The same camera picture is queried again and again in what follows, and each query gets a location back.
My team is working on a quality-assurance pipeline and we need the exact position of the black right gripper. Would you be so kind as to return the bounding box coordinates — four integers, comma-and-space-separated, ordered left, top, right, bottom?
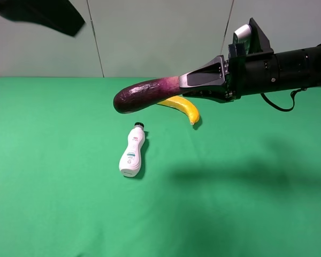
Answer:
179, 43, 274, 101

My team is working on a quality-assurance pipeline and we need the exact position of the purple eggplant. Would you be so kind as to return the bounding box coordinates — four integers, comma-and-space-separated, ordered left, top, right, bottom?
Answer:
113, 77, 181, 114

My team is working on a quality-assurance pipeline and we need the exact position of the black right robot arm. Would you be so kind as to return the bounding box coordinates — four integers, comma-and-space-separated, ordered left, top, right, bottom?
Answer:
179, 43, 321, 103

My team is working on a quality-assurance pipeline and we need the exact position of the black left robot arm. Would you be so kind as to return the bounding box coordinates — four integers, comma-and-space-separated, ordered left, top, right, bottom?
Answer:
0, 0, 85, 37

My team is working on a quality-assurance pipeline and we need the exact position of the yellow banana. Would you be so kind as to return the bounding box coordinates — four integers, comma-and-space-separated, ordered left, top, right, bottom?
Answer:
158, 96, 200, 125

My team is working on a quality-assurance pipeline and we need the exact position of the white plastic bottle black cap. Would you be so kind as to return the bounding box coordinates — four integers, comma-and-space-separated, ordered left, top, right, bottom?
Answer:
119, 122, 146, 177

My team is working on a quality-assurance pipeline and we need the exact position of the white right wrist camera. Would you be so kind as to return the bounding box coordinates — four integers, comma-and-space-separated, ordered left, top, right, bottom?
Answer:
233, 24, 252, 53

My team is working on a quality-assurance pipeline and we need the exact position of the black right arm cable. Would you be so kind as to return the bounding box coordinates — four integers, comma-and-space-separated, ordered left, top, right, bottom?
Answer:
259, 87, 308, 112

